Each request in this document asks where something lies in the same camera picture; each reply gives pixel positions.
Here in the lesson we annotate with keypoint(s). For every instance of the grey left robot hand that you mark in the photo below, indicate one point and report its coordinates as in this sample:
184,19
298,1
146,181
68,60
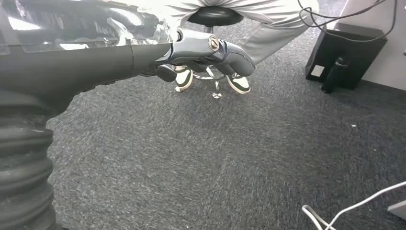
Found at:
95,60

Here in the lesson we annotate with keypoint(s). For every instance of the person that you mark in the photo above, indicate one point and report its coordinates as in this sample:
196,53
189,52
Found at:
279,38

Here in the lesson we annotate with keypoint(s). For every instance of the chrome base stool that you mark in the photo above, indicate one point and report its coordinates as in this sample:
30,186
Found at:
215,16

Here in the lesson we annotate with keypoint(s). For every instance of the black bottle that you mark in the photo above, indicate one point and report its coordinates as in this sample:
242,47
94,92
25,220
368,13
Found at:
333,76

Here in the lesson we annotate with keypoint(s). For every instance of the black box case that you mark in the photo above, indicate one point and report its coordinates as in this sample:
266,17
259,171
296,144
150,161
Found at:
358,54

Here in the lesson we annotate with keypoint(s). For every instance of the white panel piece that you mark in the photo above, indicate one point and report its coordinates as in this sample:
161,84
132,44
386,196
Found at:
399,210

